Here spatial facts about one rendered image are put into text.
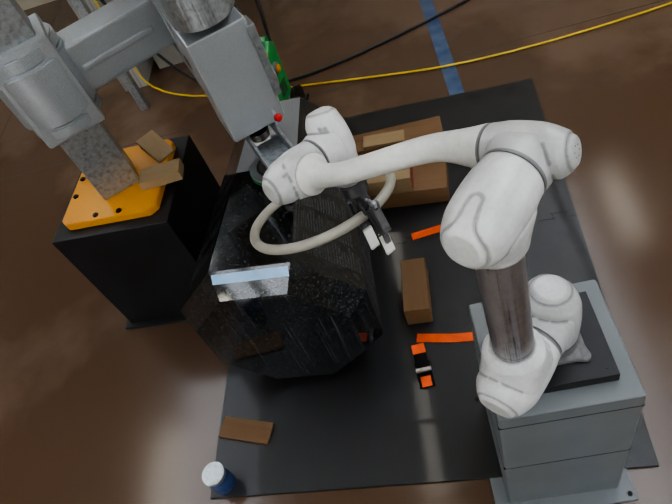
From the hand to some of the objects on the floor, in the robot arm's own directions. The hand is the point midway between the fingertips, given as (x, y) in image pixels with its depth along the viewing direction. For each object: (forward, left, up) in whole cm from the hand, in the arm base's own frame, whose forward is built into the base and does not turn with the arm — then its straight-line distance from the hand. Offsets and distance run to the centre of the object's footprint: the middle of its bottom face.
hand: (379, 241), depth 168 cm
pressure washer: (+71, -233, -117) cm, 270 cm away
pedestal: (+125, -106, -117) cm, 202 cm away
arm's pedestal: (-41, +23, -116) cm, 125 cm away
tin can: (+96, +18, -114) cm, 150 cm away
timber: (-2, -57, -115) cm, 128 cm away
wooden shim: (+86, -4, -115) cm, 144 cm away
